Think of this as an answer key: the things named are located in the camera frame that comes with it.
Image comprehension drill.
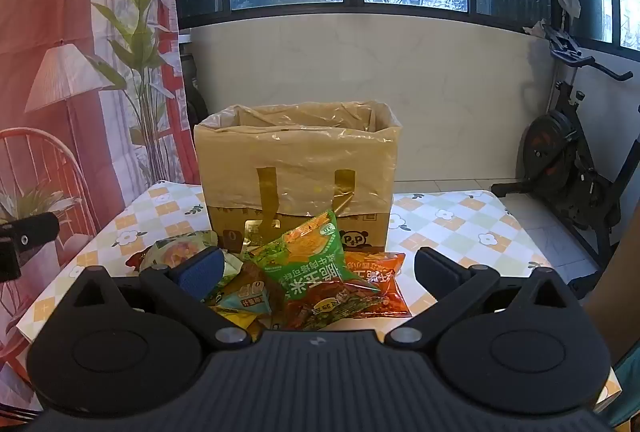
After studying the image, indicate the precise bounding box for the checked floral tablecloth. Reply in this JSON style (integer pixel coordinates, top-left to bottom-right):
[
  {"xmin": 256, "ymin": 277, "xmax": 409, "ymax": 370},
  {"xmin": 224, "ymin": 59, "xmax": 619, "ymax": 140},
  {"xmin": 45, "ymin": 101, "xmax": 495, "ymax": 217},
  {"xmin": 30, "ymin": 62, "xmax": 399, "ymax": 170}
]
[{"xmin": 15, "ymin": 179, "xmax": 624, "ymax": 413}]

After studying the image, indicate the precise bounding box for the small blue brown snack packet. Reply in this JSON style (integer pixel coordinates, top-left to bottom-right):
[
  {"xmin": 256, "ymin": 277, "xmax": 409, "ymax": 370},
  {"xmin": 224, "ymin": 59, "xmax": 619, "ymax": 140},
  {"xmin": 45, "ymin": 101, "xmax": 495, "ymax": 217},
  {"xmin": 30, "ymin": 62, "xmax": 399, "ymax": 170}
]
[{"xmin": 214, "ymin": 266, "xmax": 274, "ymax": 316}]

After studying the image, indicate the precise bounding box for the printed red curtain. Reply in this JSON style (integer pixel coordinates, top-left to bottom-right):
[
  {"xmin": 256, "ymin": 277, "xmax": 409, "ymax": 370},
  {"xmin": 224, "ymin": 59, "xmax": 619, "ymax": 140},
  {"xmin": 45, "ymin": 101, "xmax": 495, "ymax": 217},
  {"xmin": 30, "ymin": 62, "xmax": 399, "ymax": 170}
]
[{"xmin": 0, "ymin": 0, "xmax": 202, "ymax": 419}]

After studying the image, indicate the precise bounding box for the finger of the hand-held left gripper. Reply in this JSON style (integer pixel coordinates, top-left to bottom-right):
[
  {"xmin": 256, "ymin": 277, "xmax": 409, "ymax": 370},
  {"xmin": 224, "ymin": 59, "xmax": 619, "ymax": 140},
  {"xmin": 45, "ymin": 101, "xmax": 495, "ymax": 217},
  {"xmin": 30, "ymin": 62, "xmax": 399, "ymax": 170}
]
[{"xmin": 0, "ymin": 212, "xmax": 60, "ymax": 284}]

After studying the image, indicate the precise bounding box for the brown cardboard sheet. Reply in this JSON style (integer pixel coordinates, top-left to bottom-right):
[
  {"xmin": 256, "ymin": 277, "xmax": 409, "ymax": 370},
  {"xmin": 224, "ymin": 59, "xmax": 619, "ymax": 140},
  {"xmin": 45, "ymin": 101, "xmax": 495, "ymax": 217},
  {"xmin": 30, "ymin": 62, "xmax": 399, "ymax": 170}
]
[{"xmin": 582, "ymin": 211, "xmax": 640, "ymax": 365}]

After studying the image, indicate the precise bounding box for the yellow snack packet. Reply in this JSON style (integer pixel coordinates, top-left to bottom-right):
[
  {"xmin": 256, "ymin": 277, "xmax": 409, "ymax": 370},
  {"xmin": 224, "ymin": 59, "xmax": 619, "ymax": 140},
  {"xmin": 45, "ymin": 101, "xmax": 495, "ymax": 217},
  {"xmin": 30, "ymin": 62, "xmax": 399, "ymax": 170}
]
[{"xmin": 211, "ymin": 306, "xmax": 262, "ymax": 342}]

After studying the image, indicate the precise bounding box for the teal cloth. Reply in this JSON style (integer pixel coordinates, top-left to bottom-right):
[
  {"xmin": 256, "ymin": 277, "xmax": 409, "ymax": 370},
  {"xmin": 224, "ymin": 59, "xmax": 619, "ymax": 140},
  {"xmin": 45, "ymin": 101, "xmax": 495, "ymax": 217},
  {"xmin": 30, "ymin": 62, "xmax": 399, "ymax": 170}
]
[{"xmin": 611, "ymin": 351, "xmax": 640, "ymax": 430}]

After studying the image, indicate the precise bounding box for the orange snack packet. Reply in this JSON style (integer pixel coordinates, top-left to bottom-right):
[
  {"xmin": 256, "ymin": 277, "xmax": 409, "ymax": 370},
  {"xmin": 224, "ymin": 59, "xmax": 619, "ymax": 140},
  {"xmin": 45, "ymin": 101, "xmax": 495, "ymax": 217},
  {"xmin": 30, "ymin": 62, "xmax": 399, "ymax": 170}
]
[{"xmin": 344, "ymin": 250, "xmax": 414, "ymax": 319}]

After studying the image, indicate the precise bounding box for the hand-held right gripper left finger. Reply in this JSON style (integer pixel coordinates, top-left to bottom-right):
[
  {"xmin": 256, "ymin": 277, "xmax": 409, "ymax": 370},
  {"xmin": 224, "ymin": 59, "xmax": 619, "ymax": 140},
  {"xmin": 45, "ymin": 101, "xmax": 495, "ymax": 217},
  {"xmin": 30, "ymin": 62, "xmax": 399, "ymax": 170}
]
[{"xmin": 67, "ymin": 246, "xmax": 253, "ymax": 351}]

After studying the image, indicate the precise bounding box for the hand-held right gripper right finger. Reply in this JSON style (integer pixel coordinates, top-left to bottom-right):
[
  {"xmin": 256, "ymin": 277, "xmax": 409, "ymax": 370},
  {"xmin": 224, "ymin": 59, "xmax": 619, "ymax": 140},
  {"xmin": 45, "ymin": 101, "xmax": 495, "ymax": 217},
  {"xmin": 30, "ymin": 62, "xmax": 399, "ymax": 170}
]
[{"xmin": 384, "ymin": 246, "xmax": 576, "ymax": 349}]

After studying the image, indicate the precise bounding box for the white green round snack packet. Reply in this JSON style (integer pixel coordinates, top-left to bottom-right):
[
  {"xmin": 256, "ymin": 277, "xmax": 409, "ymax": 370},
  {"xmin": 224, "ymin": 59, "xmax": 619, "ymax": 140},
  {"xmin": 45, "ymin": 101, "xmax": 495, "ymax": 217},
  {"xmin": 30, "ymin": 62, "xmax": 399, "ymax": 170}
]
[{"xmin": 138, "ymin": 231, "xmax": 242, "ymax": 304}]

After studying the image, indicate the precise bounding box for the crumpled white cloth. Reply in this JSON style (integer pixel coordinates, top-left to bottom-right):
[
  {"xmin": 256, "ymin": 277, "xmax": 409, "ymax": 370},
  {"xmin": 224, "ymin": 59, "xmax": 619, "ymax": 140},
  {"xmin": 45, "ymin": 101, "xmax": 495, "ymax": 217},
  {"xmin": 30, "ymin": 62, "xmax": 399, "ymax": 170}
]
[{"xmin": 522, "ymin": 19, "xmax": 552, "ymax": 39}]

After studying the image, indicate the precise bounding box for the large cardboard box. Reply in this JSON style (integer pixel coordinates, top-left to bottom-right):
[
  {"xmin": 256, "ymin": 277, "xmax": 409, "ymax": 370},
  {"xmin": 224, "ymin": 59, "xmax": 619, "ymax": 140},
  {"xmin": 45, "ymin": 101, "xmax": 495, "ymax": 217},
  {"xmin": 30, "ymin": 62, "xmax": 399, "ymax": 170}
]
[{"xmin": 193, "ymin": 99, "xmax": 404, "ymax": 245}]

